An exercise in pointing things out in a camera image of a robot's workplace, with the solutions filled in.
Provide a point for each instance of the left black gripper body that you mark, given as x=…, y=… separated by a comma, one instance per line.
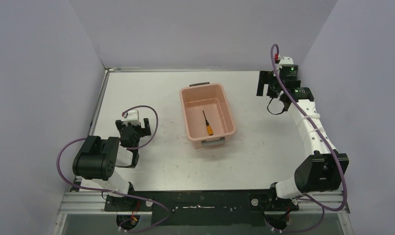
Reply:
x=132, y=128

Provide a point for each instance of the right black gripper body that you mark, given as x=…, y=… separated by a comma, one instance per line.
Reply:
x=275, y=87

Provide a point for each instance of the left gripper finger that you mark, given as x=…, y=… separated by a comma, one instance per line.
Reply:
x=119, y=124
x=146, y=129

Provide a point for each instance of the orange black screwdriver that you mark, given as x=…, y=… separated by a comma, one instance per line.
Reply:
x=208, y=127

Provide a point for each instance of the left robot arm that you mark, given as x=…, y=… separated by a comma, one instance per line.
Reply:
x=98, y=159

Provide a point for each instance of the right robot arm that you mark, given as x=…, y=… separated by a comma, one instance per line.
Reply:
x=324, y=167

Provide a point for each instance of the pink plastic bin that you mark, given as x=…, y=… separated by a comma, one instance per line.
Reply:
x=210, y=98

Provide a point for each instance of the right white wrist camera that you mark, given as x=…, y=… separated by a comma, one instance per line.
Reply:
x=282, y=60

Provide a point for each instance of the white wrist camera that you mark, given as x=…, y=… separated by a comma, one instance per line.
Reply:
x=282, y=60
x=132, y=117

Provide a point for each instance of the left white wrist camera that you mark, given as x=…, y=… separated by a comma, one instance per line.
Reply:
x=132, y=117

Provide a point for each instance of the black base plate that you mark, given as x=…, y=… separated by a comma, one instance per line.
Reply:
x=252, y=207

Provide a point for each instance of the aluminium front rail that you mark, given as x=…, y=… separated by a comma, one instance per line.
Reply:
x=93, y=203

